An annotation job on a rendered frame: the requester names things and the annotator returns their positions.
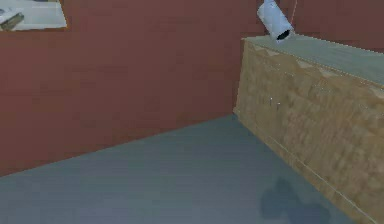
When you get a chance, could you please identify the wooden cupboard with grey top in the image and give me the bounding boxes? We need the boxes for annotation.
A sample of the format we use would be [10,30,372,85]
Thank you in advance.
[233,33,384,224]

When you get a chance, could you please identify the white paper towel roll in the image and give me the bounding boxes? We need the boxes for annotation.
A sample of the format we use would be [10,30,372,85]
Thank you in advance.
[256,0,296,42]

